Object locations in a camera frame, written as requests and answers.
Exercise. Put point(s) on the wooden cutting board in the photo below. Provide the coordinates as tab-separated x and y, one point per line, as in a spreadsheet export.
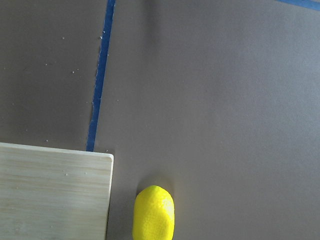
54	194

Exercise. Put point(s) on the yellow lemon right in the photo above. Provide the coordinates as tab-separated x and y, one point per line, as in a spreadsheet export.
153	214

